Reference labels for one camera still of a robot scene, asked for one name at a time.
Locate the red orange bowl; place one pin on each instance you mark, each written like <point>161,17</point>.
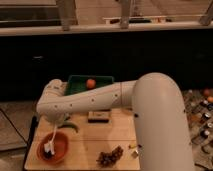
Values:
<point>61,146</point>

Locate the white handled dish brush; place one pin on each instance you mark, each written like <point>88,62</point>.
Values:
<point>49,146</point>

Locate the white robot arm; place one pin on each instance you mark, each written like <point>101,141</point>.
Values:
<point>159,116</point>

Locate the orange fruit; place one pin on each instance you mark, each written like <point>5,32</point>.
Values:
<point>90,84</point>

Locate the green plastic tray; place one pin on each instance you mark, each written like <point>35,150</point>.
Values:
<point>77,83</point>

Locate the wooden block with dark top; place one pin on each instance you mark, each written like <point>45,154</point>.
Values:
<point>98,116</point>

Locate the green chili pepper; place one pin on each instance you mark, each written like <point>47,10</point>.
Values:
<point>68,124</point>

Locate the bunch of dark grapes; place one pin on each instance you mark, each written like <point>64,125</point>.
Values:
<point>109,159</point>

